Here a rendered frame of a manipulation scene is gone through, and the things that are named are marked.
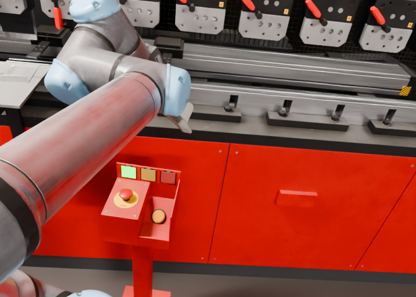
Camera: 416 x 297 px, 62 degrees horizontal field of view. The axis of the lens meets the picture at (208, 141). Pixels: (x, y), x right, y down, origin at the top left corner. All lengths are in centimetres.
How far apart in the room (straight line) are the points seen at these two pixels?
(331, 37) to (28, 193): 106
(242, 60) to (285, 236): 79
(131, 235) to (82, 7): 67
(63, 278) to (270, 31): 143
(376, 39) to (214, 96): 56
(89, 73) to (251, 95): 80
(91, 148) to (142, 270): 98
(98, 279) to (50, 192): 153
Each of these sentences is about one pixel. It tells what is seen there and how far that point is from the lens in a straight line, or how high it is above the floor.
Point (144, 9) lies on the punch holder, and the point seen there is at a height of 123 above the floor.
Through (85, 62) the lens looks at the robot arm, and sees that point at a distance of 56.
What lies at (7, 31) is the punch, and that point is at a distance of 132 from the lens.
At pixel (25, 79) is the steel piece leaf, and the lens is 121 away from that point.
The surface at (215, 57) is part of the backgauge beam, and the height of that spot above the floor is 98.
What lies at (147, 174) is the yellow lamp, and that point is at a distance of 109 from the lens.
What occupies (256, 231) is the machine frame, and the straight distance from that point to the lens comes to 158.
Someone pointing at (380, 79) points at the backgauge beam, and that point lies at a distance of 169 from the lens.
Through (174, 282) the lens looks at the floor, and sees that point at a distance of 180.
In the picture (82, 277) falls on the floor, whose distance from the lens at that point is 185.
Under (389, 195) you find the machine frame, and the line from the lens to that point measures 158.
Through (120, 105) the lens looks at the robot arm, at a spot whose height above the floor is 134.
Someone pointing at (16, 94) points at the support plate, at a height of 100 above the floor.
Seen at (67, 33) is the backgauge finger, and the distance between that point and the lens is 153.
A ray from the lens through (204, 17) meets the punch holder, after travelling 114.
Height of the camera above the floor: 155
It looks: 37 degrees down
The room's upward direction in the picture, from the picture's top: 8 degrees clockwise
